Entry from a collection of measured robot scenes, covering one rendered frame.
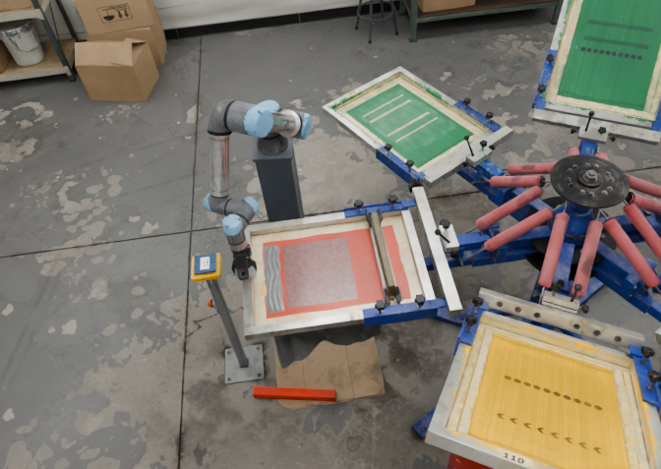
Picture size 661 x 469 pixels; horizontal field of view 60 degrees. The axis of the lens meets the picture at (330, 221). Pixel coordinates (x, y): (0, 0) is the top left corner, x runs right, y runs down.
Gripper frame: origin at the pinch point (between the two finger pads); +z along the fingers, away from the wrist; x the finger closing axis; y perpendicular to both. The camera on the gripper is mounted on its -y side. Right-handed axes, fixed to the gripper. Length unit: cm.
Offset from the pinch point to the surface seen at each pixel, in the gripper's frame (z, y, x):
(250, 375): 97, 4, 16
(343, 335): 23.6, -21.5, -38.1
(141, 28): 58, 335, 97
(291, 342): 25.0, -20.4, -14.7
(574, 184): -33, -1, -136
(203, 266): 1.0, 10.0, 19.8
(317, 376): 96, -3, -22
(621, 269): -3, -25, -154
